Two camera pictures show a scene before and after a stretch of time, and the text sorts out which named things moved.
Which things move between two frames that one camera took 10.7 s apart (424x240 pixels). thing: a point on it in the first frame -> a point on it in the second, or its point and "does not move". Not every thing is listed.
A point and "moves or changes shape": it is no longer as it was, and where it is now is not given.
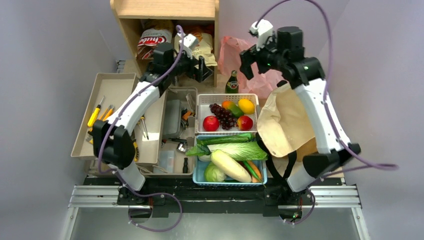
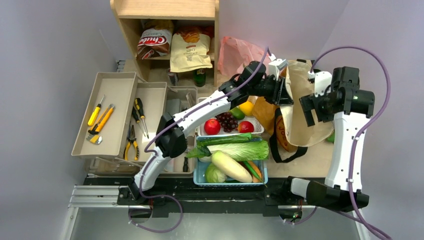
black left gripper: x=202 y=72 -> x=279 y=95
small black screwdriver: x=185 y=168 does not move
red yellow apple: x=244 y=123 moves or changes shape
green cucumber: x=207 y=140 does not move
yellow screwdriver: x=94 y=114 does not move
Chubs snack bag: x=161 y=32 does not move
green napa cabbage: x=241 y=151 does not move
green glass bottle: x=232 y=85 moves or changes shape
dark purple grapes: x=227 y=120 does not move
